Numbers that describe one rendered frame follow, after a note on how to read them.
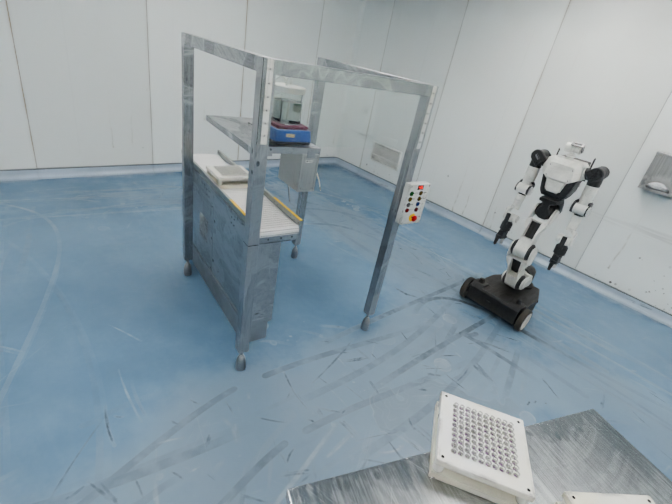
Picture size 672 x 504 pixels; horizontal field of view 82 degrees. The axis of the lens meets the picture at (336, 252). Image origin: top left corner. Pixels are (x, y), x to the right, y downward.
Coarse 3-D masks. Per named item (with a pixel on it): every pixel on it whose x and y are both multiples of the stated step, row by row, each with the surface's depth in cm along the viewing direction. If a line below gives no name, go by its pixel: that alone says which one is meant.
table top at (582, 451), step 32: (576, 416) 129; (544, 448) 115; (576, 448) 117; (608, 448) 120; (320, 480) 95; (352, 480) 96; (384, 480) 98; (416, 480) 99; (544, 480) 106; (576, 480) 108; (608, 480) 109; (640, 480) 111
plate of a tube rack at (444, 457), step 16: (448, 400) 115; (464, 400) 117; (448, 416) 110; (464, 416) 111; (496, 416) 113; (448, 432) 105; (464, 432) 106; (496, 432) 108; (448, 448) 101; (464, 448) 102; (448, 464) 97; (464, 464) 97; (480, 464) 98; (512, 464) 100; (528, 464) 101; (480, 480) 96; (496, 480) 95; (512, 480) 96; (528, 480) 97; (528, 496) 93
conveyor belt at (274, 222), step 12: (204, 156) 292; (216, 156) 297; (204, 168) 268; (228, 192) 237; (240, 192) 241; (240, 204) 224; (264, 204) 231; (264, 216) 215; (276, 216) 218; (264, 228) 202; (276, 228) 205; (288, 228) 209
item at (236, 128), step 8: (208, 120) 212; (216, 120) 206; (224, 120) 210; (232, 120) 213; (240, 120) 217; (248, 120) 221; (224, 128) 194; (232, 128) 196; (240, 128) 200; (248, 128) 203; (232, 136) 187; (240, 136) 185; (248, 136) 188; (240, 144) 180; (248, 144) 175; (272, 152) 179; (280, 152) 182; (288, 152) 184; (296, 152) 186; (304, 152) 189
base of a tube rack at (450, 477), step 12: (432, 432) 112; (432, 444) 107; (432, 456) 103; (432, 468) 100; (444, 468) 101; (444, 480) 99; (456, 480) 98; (468, 480) 99; (480, 492) 97; (492, 492) 97; (504, 492) 98
